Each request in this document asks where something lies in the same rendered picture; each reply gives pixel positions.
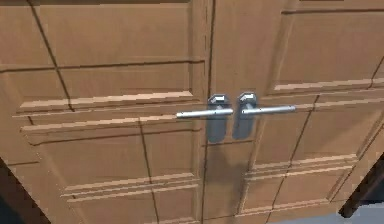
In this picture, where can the brown wooden room door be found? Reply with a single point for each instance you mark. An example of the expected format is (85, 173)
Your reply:
(300, 50)
(100, 150)

